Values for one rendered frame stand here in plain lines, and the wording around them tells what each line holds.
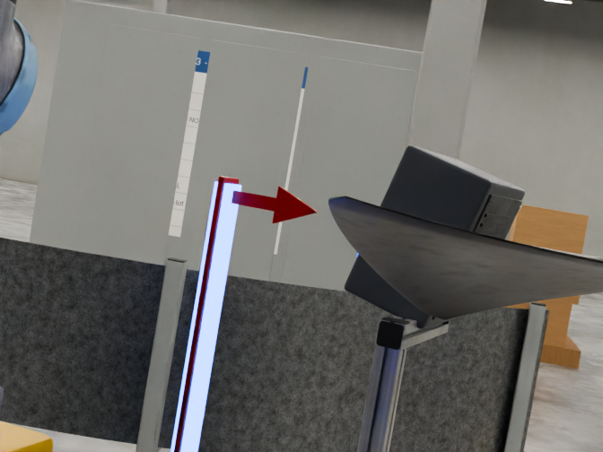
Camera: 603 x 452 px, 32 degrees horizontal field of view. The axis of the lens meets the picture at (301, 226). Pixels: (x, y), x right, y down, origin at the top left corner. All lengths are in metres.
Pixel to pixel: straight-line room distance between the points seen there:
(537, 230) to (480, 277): 7.99
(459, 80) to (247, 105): 2.17
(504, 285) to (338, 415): 1.79
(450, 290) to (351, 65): 5.97
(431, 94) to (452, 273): 4.23
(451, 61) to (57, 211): 3.16
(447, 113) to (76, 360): 2.88
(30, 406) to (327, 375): 0.66
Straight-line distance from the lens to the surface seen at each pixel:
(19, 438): 0.47
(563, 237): 8.68
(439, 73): 4.89
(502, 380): 2.73
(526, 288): 0.68
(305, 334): 2.37
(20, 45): 0.85
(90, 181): 6.97
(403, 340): 1.17
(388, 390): 1.18
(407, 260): 0.64
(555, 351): 8.75
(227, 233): 0.67
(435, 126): 4.87
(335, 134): 6.62
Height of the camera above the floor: 1.20
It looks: 3 degrees down
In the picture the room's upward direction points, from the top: 10 degrees clockwise
